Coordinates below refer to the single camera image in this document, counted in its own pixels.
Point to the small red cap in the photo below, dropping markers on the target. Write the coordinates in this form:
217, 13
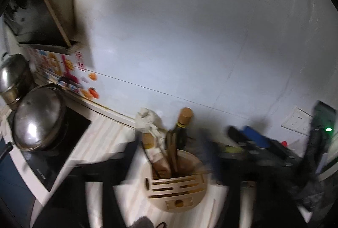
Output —
284, 143

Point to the white wall socket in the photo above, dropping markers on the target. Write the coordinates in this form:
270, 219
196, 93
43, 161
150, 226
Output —
295, 121

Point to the dark sauce bottle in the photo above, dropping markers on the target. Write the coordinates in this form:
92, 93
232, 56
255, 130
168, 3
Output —
182, 135

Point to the yellow green object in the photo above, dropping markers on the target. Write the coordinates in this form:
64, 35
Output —
232, 149

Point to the steel lidded wok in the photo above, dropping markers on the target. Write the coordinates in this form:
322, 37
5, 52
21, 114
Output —
37, 117

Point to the blue cabinet front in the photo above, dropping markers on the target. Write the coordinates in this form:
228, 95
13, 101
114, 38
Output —
13, 180

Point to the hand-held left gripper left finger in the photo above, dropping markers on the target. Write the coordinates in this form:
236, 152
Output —
105, 170

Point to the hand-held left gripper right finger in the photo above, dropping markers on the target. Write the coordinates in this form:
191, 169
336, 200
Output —
237, 177

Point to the beige utensil holder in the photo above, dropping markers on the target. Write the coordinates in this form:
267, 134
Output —
179, 199

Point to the plastic wrapped bottle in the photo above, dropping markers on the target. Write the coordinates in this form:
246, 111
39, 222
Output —
151, 143

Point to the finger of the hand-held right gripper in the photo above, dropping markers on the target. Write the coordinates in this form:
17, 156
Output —
240, 137
257, 137

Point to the black range hood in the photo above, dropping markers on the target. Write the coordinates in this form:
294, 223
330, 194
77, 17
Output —
34, 22

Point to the steel pot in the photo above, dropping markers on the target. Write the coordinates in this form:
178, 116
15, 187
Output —
13, 75

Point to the black induction cooktop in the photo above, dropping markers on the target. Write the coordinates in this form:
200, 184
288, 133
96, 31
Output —
71, 127

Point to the grey fuzzy cloth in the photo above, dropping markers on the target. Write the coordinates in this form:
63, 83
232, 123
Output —
141, 222

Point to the colourful wall sticker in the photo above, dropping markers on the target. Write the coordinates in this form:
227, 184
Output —
52, 64

